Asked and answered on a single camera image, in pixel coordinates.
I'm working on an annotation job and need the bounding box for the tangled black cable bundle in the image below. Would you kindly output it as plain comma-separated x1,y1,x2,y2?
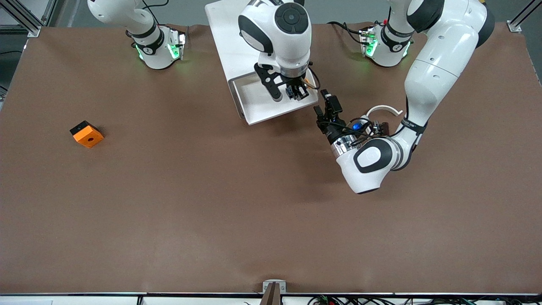
307,295,542,305

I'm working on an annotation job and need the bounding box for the grey metal bracket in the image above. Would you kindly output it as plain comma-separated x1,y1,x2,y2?
263,280,287,294

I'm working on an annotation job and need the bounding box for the brown table mat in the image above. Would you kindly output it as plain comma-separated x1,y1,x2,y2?
0,22,542,295

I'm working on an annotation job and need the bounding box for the white curved plastic ring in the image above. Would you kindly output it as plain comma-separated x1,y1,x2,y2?
366,105,403,123

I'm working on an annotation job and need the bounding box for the aluminium frame profile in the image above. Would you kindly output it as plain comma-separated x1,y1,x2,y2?
0,0,58,38
508,0,542,33

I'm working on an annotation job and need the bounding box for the orange and black button housing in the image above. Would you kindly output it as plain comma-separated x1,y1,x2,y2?
70,120,104,149

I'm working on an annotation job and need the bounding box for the silver arm base connector block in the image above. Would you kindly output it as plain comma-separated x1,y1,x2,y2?
359,25,378,58
169,28,187,60

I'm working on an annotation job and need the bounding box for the white table edge rail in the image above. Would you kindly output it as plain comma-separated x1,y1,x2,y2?
0,291,542,305

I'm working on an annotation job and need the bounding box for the black base cable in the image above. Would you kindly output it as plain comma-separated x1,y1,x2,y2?
327,20,365,45
142,0,170,28

